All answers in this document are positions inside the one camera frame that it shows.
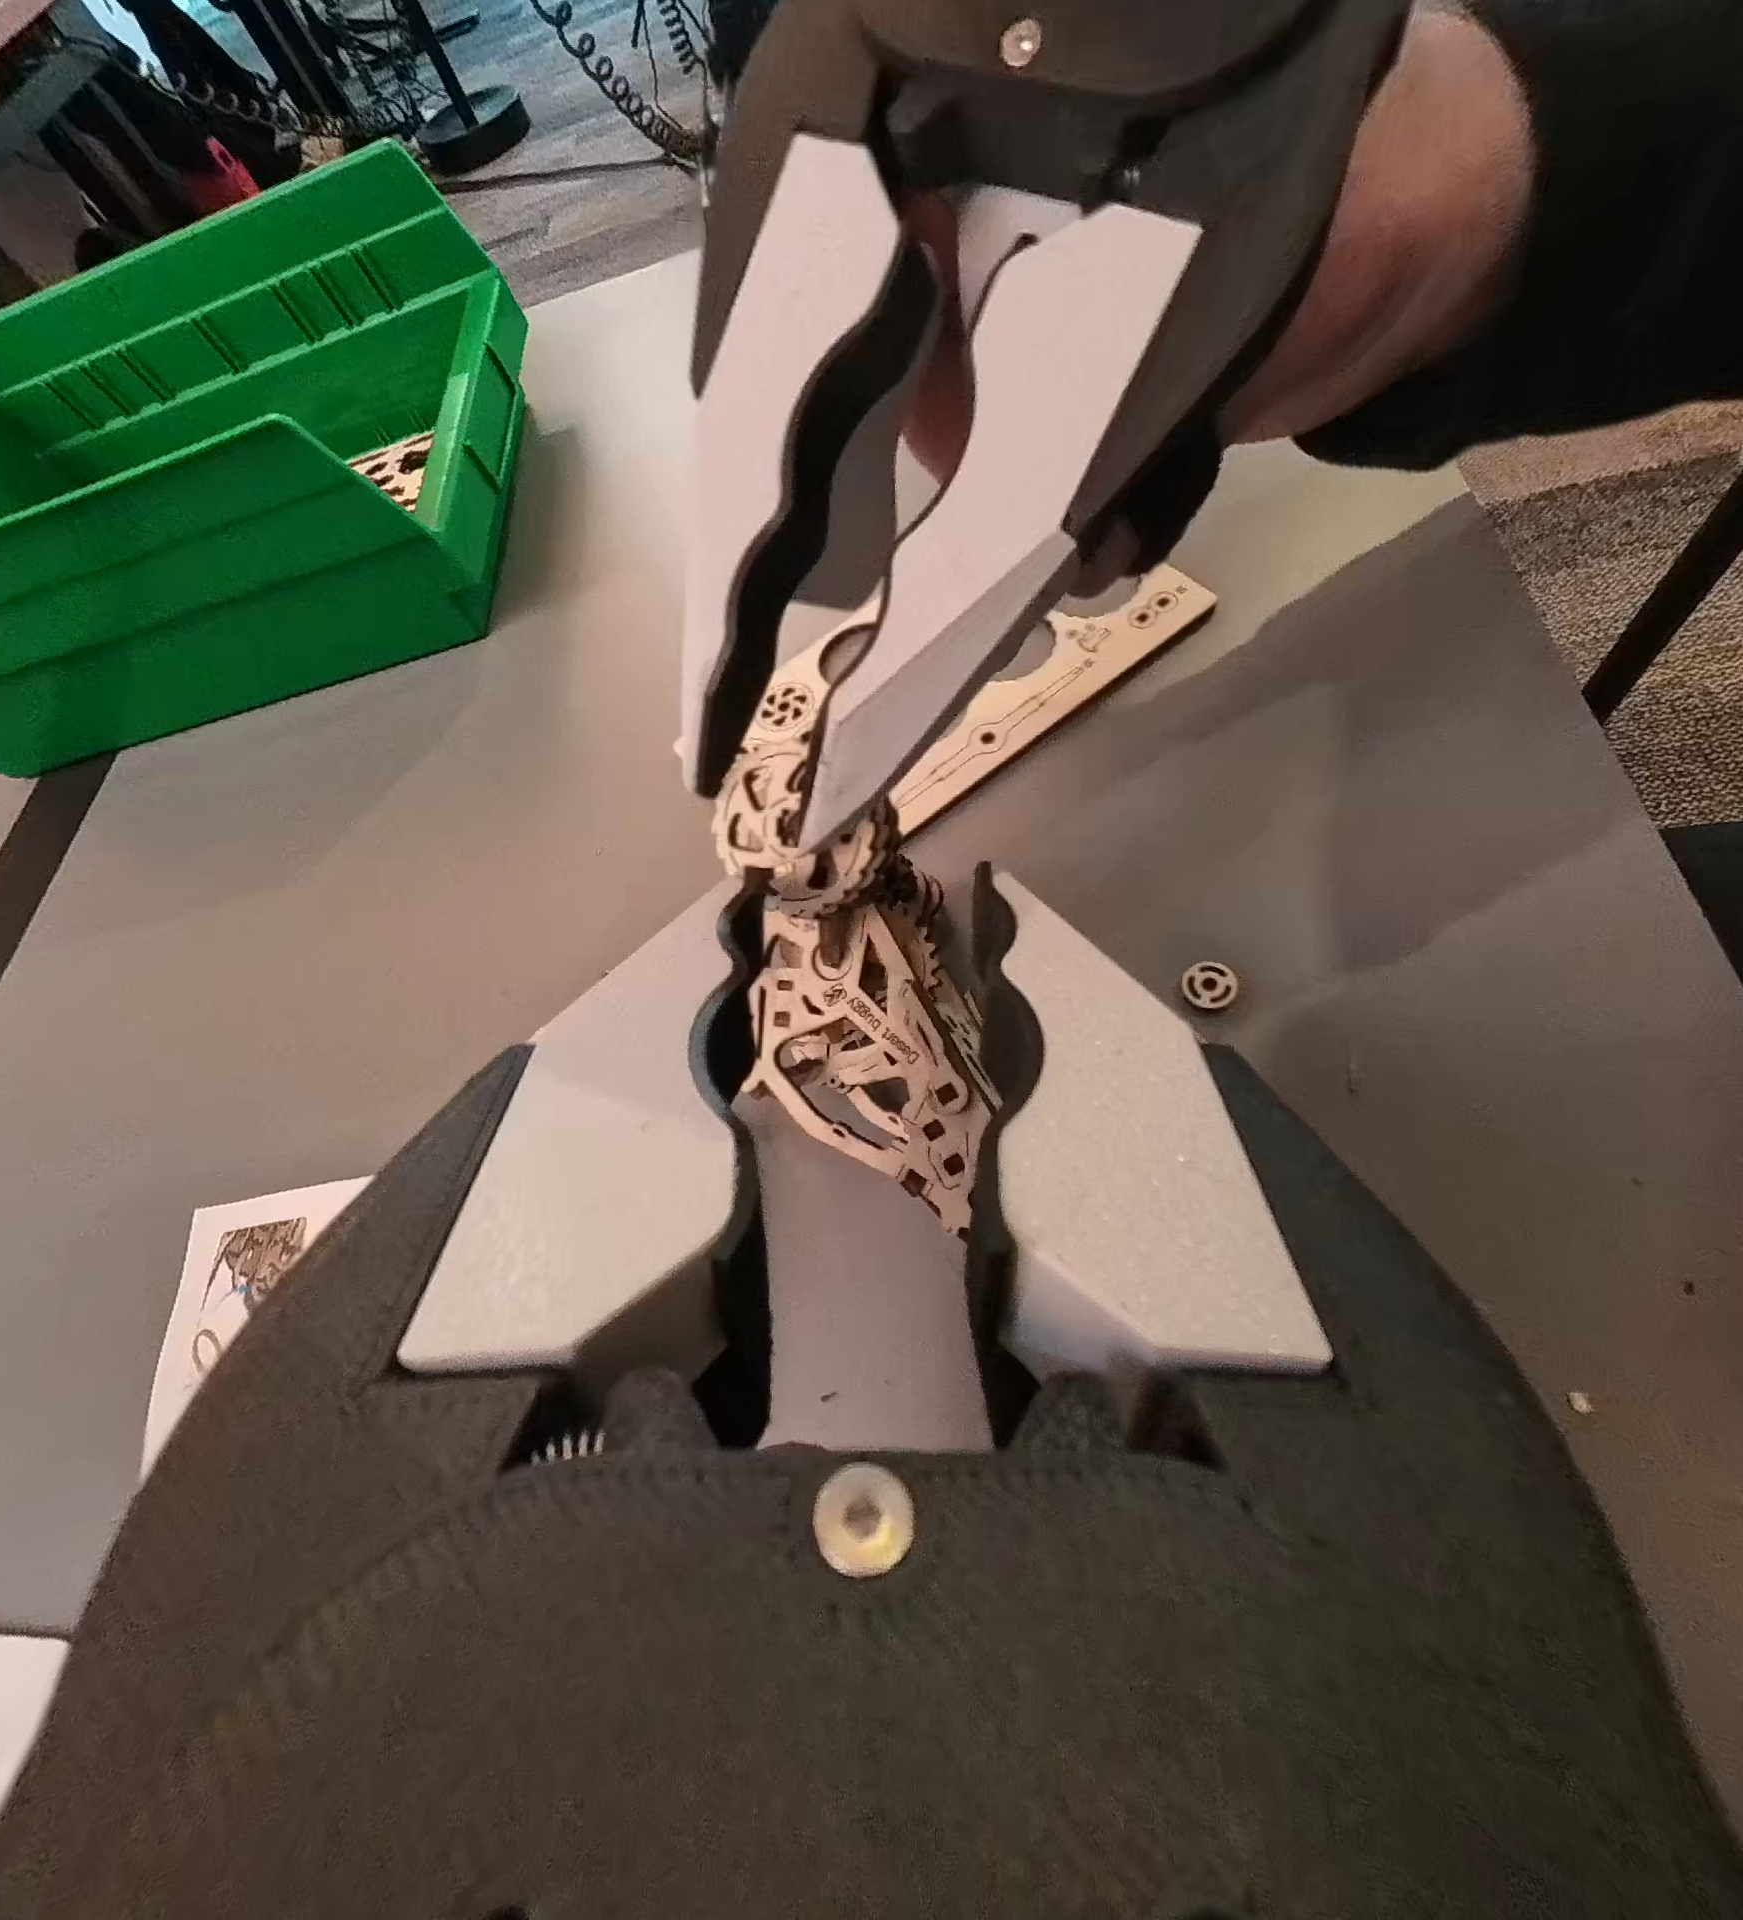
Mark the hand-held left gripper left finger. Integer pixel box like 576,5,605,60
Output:
395,893,770,1443

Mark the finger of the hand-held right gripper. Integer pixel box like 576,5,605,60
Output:
803,202,1202,864
676,133,943,799

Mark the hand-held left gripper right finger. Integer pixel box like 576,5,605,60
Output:
966,862,1335,1443

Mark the wooden parts sheet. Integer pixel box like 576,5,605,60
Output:
743,561,1219,842

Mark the wooden buggy model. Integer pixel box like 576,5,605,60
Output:
712,745,1000,1238

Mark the paper instruction booklet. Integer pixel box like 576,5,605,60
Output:
143,1176,369,1441

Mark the wooden gear wheel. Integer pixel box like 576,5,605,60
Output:
786,801,903,913
712,745,832,901

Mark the person's right forearm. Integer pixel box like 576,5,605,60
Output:
1291,0,1743,467

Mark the spare wooden parts pile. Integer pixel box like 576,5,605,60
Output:
345,435,442,513

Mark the person's right hand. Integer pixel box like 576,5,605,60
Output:
1219,11,1542,448

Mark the black floor stand pole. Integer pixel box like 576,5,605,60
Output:
397,0,529,171

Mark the green object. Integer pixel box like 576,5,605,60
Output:
0,139,529,779

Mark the black coiled cable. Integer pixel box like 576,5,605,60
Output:
529,0,711,171

